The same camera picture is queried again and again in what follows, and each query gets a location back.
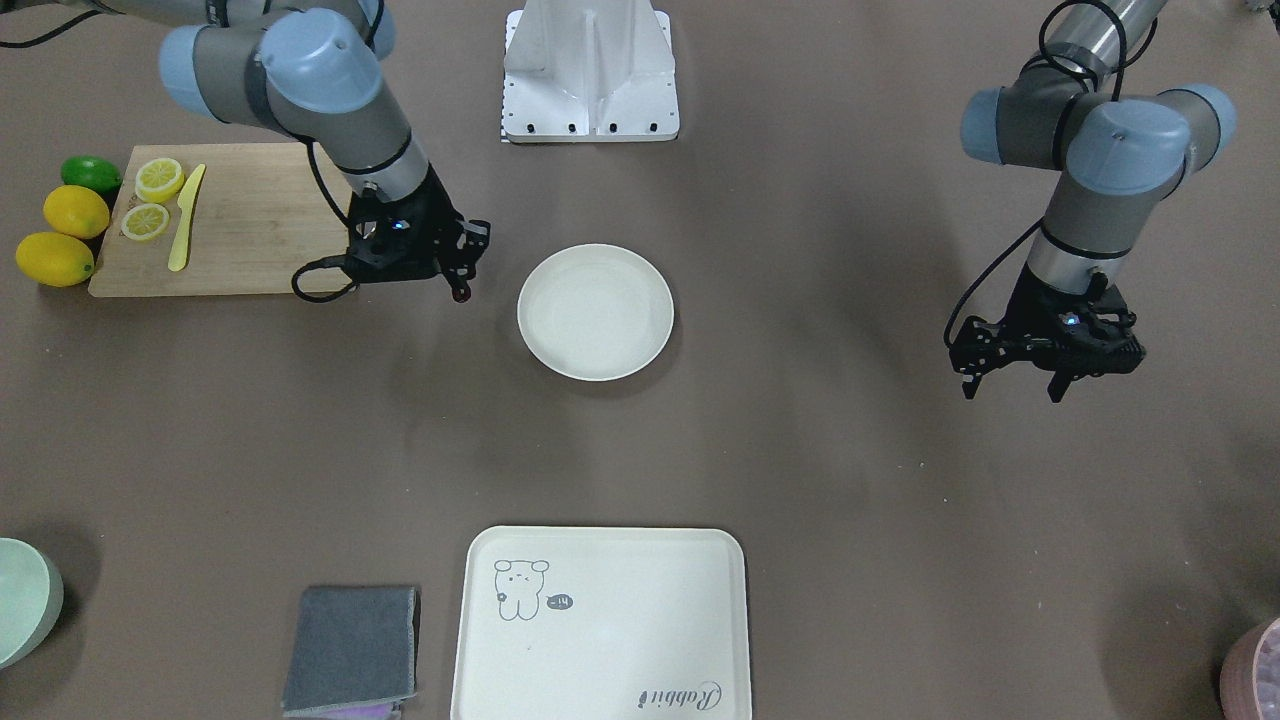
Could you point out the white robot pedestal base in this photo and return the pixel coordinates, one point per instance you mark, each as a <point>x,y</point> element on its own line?
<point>589,72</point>

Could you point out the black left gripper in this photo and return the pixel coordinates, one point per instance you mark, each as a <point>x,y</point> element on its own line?
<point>1021,311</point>

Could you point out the lemon slice upper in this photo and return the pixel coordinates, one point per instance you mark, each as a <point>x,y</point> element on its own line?
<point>159,180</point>

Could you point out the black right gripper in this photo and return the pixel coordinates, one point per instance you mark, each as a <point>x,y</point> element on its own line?
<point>447,222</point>

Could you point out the grey folded cloth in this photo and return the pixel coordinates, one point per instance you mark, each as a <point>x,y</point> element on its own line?
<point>353,654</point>

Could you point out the pink bowl with ice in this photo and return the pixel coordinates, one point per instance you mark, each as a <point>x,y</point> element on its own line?
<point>1249,678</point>

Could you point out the mint green bowl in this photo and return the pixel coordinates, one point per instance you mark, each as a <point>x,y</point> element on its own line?
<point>32,593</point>

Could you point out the yellow plastic knife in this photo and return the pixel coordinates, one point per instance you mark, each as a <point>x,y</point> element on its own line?
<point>178,258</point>

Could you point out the yellow lemon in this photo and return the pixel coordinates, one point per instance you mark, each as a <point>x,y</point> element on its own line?
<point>55,259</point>
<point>77,211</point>

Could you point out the wooden cutting board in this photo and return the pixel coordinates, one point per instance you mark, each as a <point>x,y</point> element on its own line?
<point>259,217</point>

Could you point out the yellow lemon lower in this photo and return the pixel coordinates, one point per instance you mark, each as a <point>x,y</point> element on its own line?
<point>55,259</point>

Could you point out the lemon slice lower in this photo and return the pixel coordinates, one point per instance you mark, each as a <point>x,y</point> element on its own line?
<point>145,222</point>

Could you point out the beige round plate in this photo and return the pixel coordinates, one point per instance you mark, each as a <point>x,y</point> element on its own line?
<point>595,312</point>

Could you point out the green lime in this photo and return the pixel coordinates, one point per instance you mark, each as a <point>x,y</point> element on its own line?
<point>92,172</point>

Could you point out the lemon slice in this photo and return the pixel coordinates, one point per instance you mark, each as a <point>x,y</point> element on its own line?
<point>159,180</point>
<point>145,222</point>

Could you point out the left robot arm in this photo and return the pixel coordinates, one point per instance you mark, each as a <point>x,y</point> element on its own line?
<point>1117,156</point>

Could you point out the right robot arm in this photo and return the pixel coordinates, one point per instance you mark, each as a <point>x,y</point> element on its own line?
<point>311,71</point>

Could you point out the yellow lemon upper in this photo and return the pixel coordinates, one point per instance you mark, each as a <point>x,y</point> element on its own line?
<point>77,211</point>

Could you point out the cream rectangular tray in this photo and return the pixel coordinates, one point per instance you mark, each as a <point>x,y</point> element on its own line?
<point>603,623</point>

